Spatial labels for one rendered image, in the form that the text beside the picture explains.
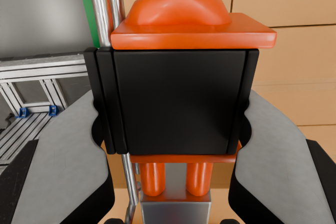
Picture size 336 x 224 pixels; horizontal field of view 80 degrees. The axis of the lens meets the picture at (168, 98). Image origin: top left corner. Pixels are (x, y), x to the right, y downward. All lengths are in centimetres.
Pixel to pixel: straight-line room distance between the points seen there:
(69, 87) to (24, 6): 50
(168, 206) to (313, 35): 71
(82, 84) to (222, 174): 94
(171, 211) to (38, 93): 123
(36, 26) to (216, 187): 128
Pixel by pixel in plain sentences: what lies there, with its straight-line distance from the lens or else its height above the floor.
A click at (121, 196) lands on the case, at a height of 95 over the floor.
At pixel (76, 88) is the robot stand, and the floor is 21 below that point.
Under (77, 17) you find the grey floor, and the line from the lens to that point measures 131.
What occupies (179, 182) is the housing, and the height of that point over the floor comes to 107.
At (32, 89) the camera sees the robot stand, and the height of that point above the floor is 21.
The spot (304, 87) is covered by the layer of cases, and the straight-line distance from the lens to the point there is 88.
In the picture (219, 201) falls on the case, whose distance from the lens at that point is 48.
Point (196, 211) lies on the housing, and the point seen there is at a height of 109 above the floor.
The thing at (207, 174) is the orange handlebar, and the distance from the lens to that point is 18.
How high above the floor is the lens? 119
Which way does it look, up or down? 58 degrees down
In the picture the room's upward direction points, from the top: 179 degrees counter-clockwise
